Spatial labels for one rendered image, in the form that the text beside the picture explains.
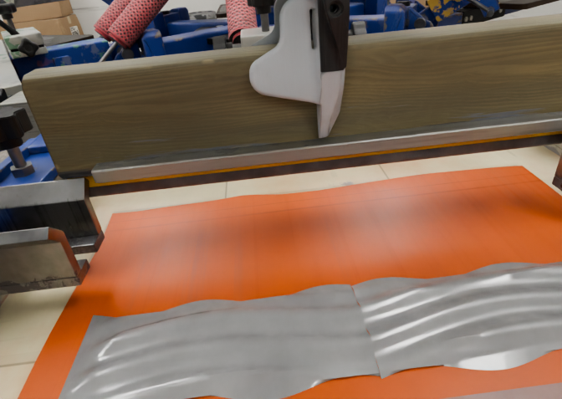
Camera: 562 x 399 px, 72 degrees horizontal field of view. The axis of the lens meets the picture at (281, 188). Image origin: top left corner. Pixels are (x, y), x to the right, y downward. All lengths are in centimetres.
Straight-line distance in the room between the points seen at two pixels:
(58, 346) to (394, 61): 29
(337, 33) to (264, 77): 5
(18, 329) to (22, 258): 6
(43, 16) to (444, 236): 418
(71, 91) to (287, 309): 20
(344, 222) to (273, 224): 6
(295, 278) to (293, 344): 6
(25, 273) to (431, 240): 29
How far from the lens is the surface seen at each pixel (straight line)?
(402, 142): 29
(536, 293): 30
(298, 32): 25
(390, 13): 91
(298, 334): 25
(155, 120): 29
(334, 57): 25
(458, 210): 37
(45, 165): 45
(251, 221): 35
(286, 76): 26
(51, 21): 426
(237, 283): 29
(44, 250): 29
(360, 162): 32
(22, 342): 32
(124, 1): 98
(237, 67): 27
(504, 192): 41
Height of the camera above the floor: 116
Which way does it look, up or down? 31 degrees down
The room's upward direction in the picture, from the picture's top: 6 degrees counter-clockwise
